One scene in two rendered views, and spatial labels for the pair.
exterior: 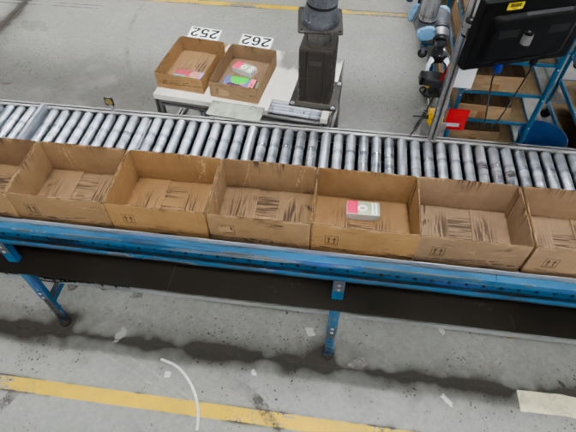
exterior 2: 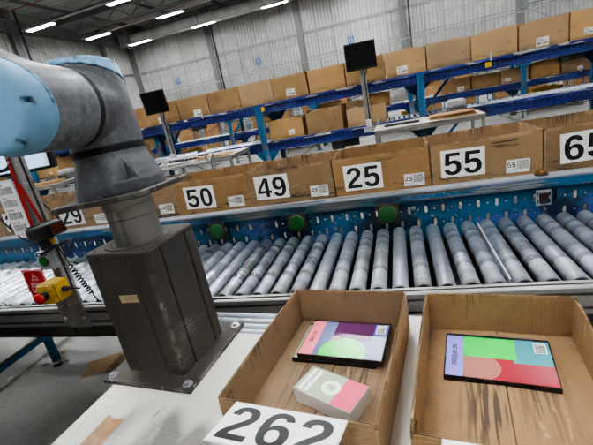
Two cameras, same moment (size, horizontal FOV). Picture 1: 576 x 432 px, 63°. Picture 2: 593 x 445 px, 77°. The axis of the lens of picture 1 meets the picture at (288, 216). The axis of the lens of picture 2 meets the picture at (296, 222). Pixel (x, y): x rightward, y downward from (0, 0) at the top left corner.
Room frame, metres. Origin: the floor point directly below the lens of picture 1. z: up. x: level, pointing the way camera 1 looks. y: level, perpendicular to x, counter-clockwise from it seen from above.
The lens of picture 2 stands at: (2.96, 0.35, 1.31)
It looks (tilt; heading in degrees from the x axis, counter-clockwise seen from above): 17 degrees down; 190
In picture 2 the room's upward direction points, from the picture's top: 11 degrees counter-clockwise
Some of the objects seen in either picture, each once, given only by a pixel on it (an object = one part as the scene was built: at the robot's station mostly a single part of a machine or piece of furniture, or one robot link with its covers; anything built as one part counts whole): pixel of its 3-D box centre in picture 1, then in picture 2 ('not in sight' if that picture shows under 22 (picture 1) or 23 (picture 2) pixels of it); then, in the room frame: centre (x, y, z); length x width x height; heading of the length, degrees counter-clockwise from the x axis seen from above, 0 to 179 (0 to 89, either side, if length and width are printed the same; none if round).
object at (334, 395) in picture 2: (244, 69); (331, 394); (2.39, 0.25, 0.77); 0.13 x 0.07 x 0.04; 57
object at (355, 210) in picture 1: (363, 210); not in sight; (1.21, -0.31, 0.90); 0.13 x 0.07 x 0.04; 84
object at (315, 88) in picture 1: (317, 69); (160, 297); (2.18, -0.16, 0.91); 0.26 x 0.26 x 0.33; 77
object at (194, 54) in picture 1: (191, 63); (506, 376); (2.40, 0.56, 0.80); 0.38 x 0.28 x 0.10; 165
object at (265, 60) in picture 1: (243, 72); (328, 358); (2.32, 0.25, 0.80); 0.38 x 0.28 x 0.10; 165
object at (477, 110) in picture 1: (480, 91); not in sight; (2.42, -1.19, 0.59); 0.40 x 0.30 x 0.10; 170
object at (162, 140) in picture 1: (156, 153); (459, 252); (1.74, 0.67, 0.72); 0.52 x 0.05 x 0.05; 172
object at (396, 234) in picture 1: (363, 213); (224, 188); (1.15, -0.30, 0.96); 0.39 x 0.29 x 0.17; 82
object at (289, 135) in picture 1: (283, 165); (279, 265); (1.65, 0.02, 0.72); 0.52 x 0.05 x 0.05; 172
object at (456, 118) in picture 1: (450, 119); (44, 284); (1.84, -0.81, 0.85); 0.16 x 0.01 x 0.13; 82
